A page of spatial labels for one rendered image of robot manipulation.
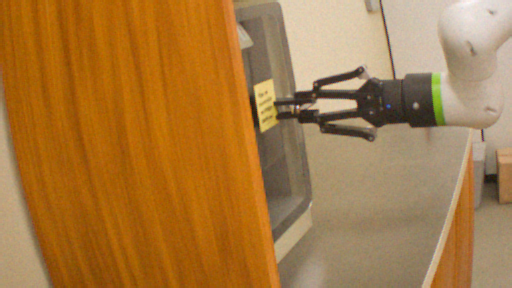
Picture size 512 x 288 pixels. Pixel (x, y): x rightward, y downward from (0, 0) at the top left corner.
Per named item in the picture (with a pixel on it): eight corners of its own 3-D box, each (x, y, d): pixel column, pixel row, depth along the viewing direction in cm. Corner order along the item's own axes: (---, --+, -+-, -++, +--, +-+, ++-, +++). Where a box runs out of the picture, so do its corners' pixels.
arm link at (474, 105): (507, 141, 94) (505, 101, 102) (502, 82, 87) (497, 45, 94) (439, 145, 100) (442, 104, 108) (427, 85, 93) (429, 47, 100)
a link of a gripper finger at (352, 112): (378, 102, 108) (380, 110, 108) (319, 112, 113) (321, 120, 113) (373, 107, 104) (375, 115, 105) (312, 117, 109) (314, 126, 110)
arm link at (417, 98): (429, 78, 95) (435, 134, 97) (436, 67, 105) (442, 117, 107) (395, 79, 98) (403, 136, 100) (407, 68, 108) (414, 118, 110)
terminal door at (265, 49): (244, 270, 101) (198, 16, 92) (309, 203, 128) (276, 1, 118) (248, 270, 101) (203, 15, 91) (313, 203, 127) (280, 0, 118)
